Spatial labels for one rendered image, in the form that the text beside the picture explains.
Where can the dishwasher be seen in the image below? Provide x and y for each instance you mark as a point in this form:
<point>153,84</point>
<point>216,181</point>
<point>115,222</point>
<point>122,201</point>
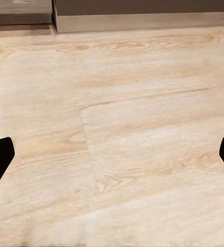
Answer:
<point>15,12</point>

